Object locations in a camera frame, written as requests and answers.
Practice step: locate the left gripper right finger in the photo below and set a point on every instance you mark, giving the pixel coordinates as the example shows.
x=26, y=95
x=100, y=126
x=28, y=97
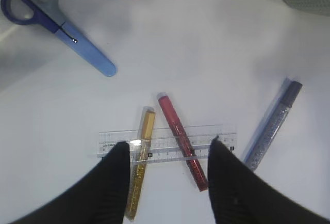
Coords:
x=237, y=195

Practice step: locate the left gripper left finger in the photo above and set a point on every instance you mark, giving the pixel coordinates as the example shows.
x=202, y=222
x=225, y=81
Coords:
x=99, y=197

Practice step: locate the clear plastic ruler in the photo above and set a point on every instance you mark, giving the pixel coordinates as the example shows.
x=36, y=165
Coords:
x=164, y=146

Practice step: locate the silver glitter pen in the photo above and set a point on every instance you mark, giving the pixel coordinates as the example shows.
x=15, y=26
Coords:
x=272, y=125

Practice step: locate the blue safety scissors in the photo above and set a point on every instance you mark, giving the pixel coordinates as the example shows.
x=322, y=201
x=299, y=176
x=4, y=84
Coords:
x=47, y=14

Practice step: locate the red glitter pen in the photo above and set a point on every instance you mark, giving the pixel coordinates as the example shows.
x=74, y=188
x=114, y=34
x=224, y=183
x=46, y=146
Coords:
x=182, y=140

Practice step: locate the gold glitter pen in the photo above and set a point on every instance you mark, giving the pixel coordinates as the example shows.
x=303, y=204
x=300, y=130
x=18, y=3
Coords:
x=138, y=169

